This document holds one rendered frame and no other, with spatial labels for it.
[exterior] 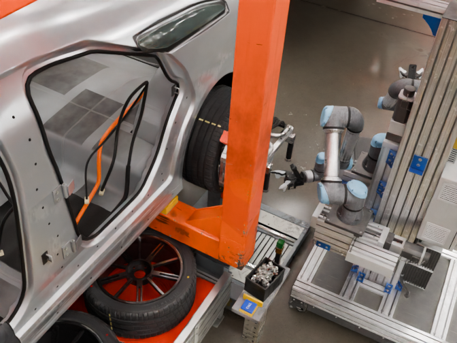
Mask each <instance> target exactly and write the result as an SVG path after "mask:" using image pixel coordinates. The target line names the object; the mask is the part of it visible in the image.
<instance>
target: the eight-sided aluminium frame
mask: <svg viewBox="0 0 457 343"><path fill-rule="evenodd" d="M226 149H227V145H226V146H225V148H224V151H223V152H222V155H221V158H220V177H219V181H218V182H219V185H220V186H222V187H224V175H225V166H226Z"/></svg>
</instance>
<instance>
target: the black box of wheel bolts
mask: <svg viewBox="0 0 457 343"><path fill-rule="evenodd" d="M285 270H286V269H285V268H283V267H282V266H281V265H278V264H277V263H276V262H274V261H272V260H270V259H269V258H267V257H265V258H264V259H263V260H262V261H261V262H260V263H259V264H258V265H257V266H256V267H255V268H254V269H253V270H252V271H251V272H250V273H249V274H248V275H247V276H246V277H245V279H246V281H245V286H244V290H245V291H247V292H248V293H250V294H251V295H253V296H255V297H256V298H257V299H259V300H261V301H262V302H264V301H265V300H266V299H267V298H268V297H269V296H270V294H272V292H274V290H275V289H276V288H277V287H278V286H279V285H280V284H281V283H282V281H283V278H284V272H285Z"/></svg>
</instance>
